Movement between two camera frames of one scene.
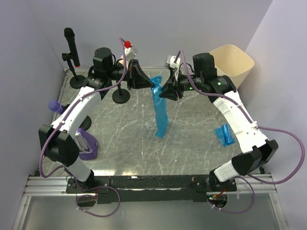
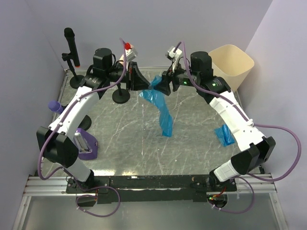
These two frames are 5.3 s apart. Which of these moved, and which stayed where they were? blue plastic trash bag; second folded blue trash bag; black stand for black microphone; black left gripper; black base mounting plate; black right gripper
Moved: blue plastic trash bag; black right gripper
Stayed: black stand for black microphone; second folded blue trash bag; black base mounting plate; black left gripper
